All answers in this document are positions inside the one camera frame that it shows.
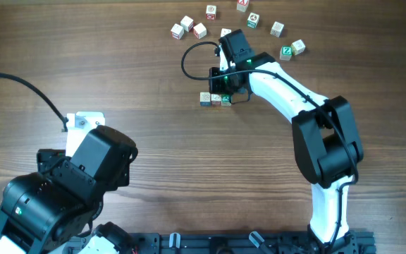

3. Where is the green letter block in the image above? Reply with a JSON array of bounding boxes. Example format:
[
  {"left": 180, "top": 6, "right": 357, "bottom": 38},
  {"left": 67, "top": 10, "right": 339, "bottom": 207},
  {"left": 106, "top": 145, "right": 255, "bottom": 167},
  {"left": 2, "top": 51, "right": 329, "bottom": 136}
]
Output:
[{"left": 221, "top": 94, "right": 231, "bottom": 107}]

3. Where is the blue-sided white block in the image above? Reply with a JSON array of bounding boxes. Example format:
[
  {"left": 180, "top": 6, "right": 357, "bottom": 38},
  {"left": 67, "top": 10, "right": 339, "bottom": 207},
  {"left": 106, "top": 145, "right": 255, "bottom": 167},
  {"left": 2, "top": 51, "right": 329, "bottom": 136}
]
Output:
[{"left": 199, "top": 92, "right": 211, "bottom": 107}]

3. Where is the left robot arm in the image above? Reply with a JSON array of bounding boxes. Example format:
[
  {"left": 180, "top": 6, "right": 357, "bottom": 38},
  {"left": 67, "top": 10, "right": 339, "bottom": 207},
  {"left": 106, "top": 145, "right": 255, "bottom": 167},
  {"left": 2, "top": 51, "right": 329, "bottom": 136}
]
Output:
[{"left": 0, "top": 126, "right": 138, "bottom": 253}]

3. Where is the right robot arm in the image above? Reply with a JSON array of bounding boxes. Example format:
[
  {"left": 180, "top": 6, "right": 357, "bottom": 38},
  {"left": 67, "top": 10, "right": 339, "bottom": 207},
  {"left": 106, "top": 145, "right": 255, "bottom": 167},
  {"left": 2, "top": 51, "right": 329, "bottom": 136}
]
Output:
[{"left": 209, "top": 30, "right": 364, "bottom": 253}]

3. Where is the green N block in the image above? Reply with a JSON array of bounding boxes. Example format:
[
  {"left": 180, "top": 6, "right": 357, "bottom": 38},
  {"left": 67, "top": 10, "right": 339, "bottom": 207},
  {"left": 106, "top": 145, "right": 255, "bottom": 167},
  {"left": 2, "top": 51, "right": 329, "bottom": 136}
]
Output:
[{"left": 220, "top": 28, "right": 232, "bottom": 37}]

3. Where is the green ladybug block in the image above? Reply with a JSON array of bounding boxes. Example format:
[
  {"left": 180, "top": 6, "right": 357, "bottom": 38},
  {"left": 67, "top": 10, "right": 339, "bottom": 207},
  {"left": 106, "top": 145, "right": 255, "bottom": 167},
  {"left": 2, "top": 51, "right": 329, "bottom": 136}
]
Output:
[{"left": 247, "top": 13, "right": 259, "bottom": 28}]

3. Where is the red X block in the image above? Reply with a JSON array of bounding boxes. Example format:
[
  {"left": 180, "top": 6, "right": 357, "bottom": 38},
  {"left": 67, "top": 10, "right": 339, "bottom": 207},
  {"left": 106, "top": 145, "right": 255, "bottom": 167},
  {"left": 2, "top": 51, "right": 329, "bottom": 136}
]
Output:
[{"left": 237, "top": 0, "right": 250, "bottom": 12}]

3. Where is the red animal sketch block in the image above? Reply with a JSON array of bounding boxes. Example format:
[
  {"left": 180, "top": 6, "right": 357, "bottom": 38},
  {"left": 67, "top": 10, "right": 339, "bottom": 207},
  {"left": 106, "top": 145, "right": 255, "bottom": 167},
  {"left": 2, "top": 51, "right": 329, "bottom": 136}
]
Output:
[{"left": 193, "top": 23, "right": 207, "bottom": 40}]

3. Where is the red Q block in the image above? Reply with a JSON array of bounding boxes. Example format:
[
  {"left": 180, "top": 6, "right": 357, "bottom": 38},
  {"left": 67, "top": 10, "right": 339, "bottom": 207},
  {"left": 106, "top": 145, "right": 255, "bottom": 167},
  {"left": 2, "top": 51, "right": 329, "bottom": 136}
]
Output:
[{"left": 206, "top": 5, "right": 216, "bottom": 20}]

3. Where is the blue K block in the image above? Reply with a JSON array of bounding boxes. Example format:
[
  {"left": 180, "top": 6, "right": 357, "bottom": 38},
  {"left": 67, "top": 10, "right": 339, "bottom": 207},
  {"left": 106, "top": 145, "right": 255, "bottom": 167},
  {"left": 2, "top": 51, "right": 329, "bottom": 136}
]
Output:
[{"left": 271, "top": 21, "right": 284, "bottom": 37}]

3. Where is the green Z block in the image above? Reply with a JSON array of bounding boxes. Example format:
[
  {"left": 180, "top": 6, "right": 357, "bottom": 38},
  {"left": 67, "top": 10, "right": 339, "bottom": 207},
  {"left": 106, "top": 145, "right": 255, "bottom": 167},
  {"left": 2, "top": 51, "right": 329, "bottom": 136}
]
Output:
[{"left": 280, "top": 46, "right": 293, "bottom": 61}]

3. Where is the red-edged white block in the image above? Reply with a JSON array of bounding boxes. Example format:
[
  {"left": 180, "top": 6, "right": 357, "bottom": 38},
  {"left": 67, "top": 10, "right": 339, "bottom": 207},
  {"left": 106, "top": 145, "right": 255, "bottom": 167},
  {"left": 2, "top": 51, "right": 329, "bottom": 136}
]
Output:
[{"left": 180, "top": 16, "right": 194, "bottom": 32}]

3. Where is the red Z white block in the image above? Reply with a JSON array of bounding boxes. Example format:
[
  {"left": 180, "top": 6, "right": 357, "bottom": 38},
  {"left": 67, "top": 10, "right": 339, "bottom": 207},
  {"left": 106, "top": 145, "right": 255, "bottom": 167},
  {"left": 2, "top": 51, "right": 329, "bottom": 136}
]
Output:
[{"left": 171, "top": 23, "right": 185, "bottom": 40}]

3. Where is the yellow turtle block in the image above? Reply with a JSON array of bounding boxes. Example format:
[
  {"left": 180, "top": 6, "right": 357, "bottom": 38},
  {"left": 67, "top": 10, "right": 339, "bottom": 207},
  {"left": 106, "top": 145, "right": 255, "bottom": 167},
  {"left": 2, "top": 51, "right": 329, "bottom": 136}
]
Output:
[{"left": 291, "top": 40, "right": 306, "bottom": 56}]

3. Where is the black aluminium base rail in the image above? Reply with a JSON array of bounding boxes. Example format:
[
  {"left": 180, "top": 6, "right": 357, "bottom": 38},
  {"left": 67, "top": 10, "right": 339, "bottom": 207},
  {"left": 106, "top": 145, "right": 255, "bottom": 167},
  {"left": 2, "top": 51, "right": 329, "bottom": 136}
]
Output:
[{"left": 125, "top": 231, "right": 377, "bottom": 254}]

